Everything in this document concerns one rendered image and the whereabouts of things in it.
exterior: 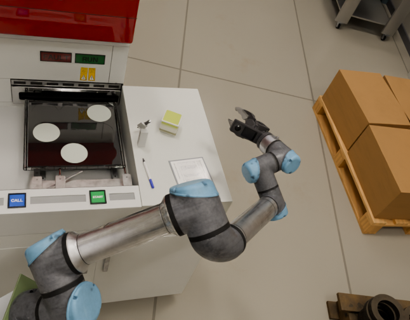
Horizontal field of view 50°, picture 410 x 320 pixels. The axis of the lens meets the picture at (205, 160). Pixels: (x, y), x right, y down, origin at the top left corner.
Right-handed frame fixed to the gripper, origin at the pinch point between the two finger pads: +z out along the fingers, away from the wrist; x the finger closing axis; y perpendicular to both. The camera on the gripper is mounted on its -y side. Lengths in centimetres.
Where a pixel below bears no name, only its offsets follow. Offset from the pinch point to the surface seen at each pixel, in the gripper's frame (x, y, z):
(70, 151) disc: -43, -42, 24
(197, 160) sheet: -23.0, -2.7, 0.6
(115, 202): -43, -35, -7
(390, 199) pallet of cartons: -14, 160, -3
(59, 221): -57, -48, -3
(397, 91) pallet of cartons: 49, 212, 67
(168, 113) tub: -14.1, -12.5, 19.4
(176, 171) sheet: -28.4, -11.7, -1.6
